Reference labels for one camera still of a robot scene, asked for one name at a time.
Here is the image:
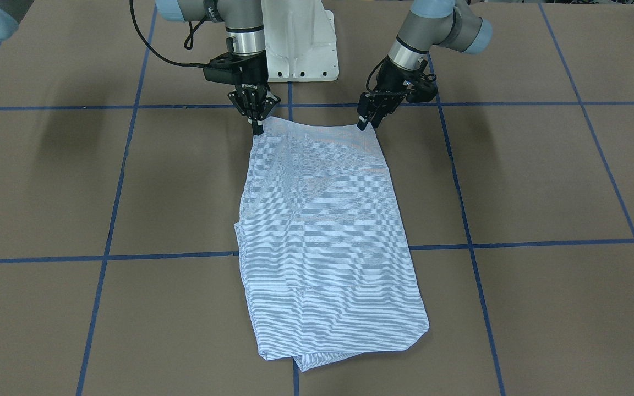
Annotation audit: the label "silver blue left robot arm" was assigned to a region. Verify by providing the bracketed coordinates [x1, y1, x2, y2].
[357, 1, 493, 130]

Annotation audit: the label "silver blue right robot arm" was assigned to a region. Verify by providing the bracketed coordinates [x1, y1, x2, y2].
[0, 1, 280, 136]

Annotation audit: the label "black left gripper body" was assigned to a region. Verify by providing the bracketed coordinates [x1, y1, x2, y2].
[358, 56, 438, 115]

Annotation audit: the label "blue tape grid lines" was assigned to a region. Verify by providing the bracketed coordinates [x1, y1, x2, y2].
[0, 1, 634, 395]

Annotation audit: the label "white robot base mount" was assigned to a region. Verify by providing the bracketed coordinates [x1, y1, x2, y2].
[261, 1, 340, 83]

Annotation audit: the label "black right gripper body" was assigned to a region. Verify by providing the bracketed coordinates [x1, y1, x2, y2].
[203, 51, 280, 119]

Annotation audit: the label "light blue striped shirt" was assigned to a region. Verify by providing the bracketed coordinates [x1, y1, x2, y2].
[234, 116, 430, 372]

